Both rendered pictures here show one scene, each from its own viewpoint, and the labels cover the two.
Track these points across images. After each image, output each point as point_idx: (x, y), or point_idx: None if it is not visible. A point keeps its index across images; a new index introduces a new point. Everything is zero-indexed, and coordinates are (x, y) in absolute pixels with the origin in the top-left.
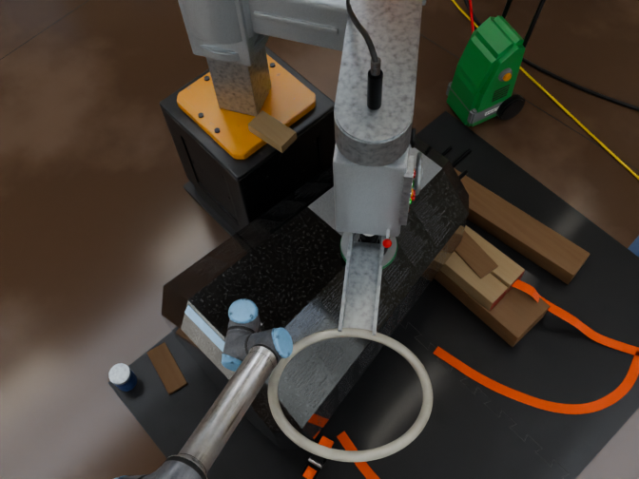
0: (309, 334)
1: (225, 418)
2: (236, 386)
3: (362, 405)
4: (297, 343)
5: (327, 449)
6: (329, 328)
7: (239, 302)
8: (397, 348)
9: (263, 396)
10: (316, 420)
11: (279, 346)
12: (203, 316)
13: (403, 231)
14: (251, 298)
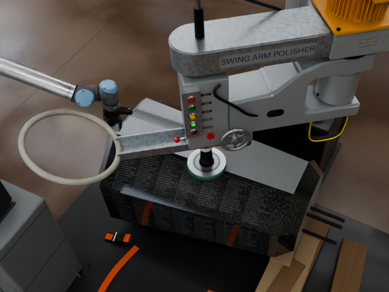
0: (145, 159)
1: (19, 70)
2: (42, 74)
3: (158, 254)
4: (101, 120)
5: (24, 131)
6: (154, 171)
7: (112, 82)
8: (109, 167)
9: (106, 155)
10: (113, 201)
11: (77, 93)
12: (138, 106)
13: (234, 188)
14: (154, 122)
